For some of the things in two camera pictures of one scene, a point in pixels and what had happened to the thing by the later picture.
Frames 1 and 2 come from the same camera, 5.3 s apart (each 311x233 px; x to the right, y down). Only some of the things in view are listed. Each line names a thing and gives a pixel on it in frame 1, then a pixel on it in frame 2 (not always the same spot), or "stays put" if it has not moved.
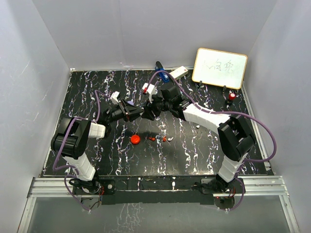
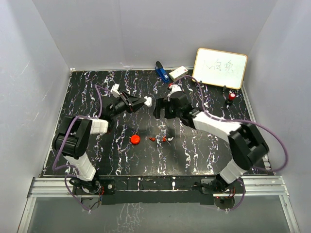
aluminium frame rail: x=276 y=186 stays put
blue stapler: x=159 y=67 stays put
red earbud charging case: x=135 y=139 stays put
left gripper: x=129 y=111 to x=132 y=103
